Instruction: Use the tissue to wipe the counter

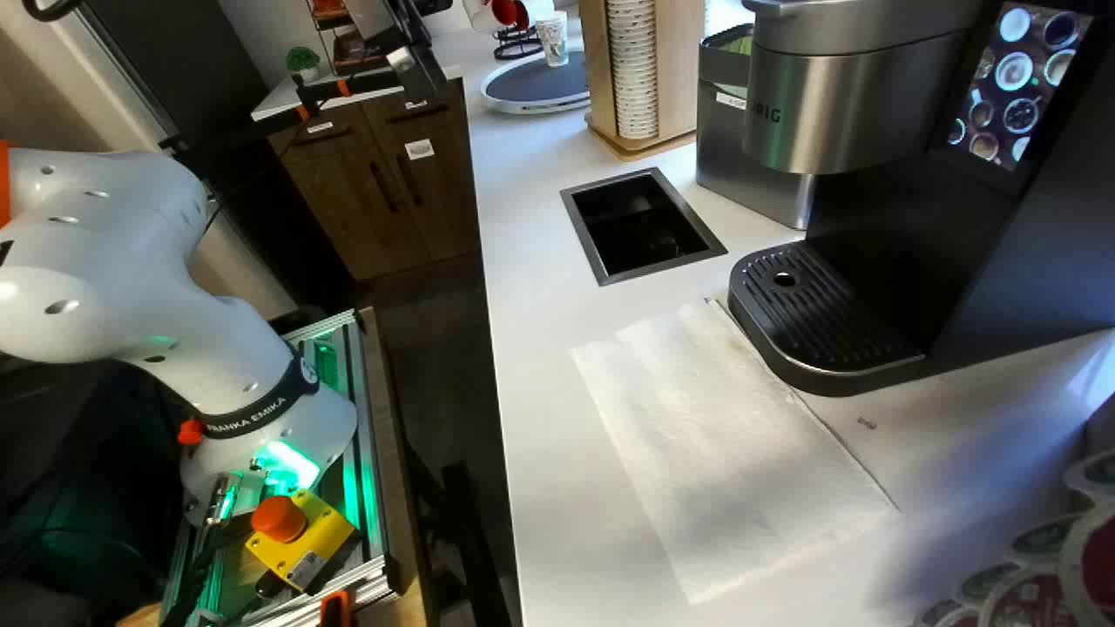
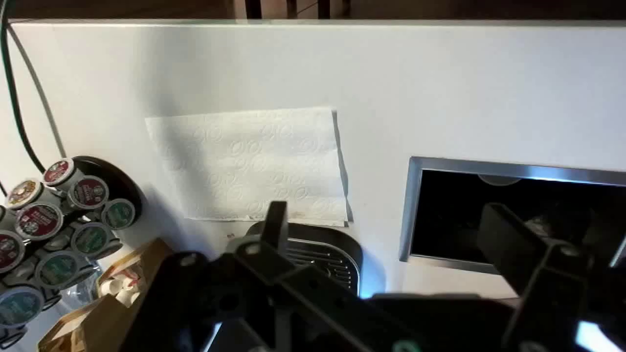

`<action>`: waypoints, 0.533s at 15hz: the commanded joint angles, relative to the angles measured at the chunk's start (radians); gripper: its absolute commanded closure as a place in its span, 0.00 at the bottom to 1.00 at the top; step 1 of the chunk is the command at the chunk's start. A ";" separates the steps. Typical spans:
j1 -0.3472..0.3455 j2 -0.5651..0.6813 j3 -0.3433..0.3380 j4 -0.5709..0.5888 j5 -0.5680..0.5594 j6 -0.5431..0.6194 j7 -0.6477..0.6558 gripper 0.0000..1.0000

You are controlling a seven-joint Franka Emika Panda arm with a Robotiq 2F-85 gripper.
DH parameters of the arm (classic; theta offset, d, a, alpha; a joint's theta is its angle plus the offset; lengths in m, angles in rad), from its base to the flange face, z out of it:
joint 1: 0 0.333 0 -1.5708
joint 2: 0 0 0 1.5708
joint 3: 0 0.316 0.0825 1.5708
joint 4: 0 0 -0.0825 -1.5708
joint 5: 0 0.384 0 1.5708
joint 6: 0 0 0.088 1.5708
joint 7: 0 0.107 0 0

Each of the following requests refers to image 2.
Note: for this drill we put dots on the black coffee machine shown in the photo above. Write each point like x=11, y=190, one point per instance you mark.
x=330, y=250

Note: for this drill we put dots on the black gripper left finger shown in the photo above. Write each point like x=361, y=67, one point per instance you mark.
x=275, y=229

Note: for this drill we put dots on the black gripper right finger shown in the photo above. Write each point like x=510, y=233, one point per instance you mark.
x=508, y=243

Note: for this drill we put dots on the steel counter trash chute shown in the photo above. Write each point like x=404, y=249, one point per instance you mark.
x=445, y=202

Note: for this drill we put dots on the brown paper bag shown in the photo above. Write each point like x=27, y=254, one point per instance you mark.
x=105, y=323

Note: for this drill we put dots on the white paper tissue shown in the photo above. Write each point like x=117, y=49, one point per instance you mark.
x=232, y=164

